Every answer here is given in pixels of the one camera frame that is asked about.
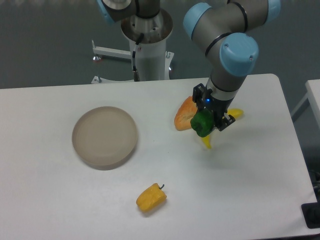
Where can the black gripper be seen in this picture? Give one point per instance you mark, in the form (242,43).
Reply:
(203,99)

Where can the green bell pepper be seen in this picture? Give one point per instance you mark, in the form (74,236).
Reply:
(202,123)

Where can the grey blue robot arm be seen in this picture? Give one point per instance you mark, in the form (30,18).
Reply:
(221,34)

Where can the yellow bell pepper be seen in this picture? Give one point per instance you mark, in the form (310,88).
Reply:
(151,197)

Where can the yellow banana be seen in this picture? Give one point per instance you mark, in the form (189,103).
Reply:
(234,112)

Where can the orange bread slice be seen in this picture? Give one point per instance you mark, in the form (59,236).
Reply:
(182,119)

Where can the white side table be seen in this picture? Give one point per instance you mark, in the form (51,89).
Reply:
(310,99)

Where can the beige round plate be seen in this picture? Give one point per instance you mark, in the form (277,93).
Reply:
(105,137)

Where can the black device at edge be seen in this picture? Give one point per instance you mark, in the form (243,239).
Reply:
(311,214)

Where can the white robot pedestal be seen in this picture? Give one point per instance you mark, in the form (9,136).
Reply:
(150,50)

